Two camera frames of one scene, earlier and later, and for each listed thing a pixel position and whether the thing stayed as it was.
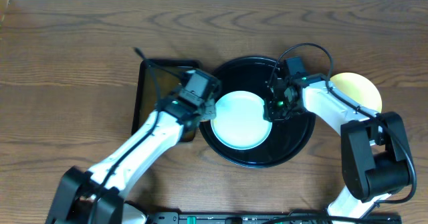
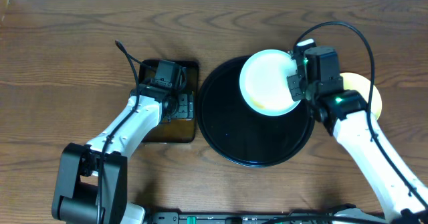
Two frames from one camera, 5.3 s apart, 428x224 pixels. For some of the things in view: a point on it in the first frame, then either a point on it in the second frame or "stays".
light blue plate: x=240 y=122 to x=263 y=82
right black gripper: x=271 y=115 to x=295 y=92
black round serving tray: x=288 y=136 stays
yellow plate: x=360 y=89 stays
